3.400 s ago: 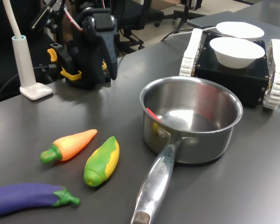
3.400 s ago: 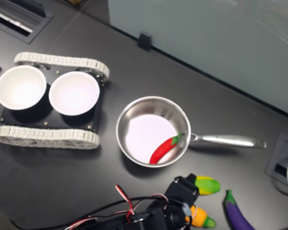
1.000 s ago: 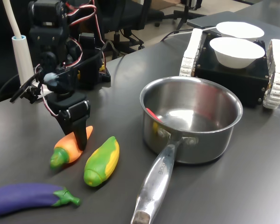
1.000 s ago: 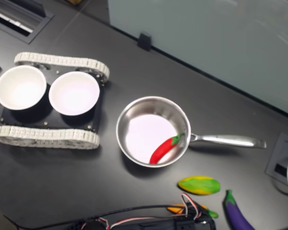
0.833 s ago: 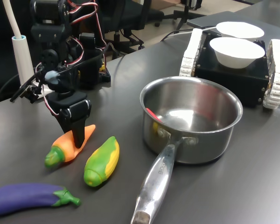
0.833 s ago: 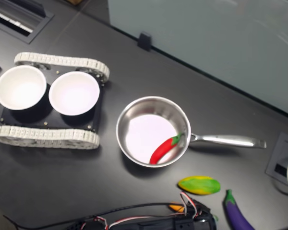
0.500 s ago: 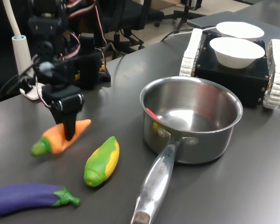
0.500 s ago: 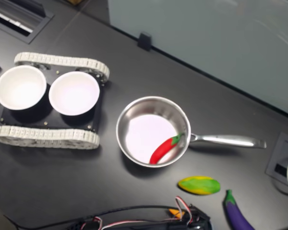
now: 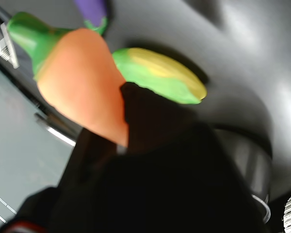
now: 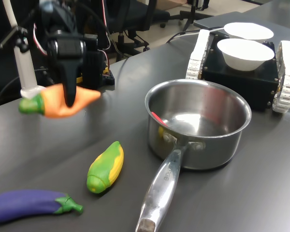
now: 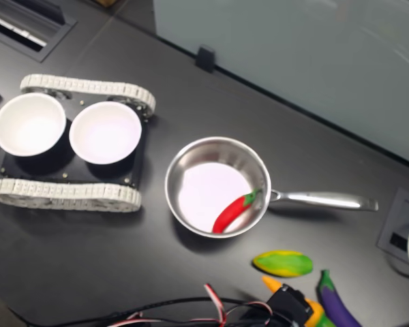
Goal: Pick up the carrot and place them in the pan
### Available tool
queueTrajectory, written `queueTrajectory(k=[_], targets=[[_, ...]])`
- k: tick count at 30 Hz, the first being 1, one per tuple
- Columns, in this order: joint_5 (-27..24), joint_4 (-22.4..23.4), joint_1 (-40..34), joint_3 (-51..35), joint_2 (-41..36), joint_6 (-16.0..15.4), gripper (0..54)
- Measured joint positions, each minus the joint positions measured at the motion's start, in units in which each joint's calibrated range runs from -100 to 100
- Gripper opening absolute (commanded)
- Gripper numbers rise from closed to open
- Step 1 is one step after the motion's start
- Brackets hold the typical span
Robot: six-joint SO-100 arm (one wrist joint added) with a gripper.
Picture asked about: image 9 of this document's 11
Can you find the orange toy carrot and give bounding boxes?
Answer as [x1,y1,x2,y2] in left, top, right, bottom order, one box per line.
[6,11,129,148]

